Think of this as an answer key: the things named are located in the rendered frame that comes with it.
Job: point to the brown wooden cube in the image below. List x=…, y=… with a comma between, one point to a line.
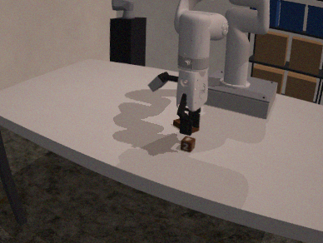
x=188, y=143

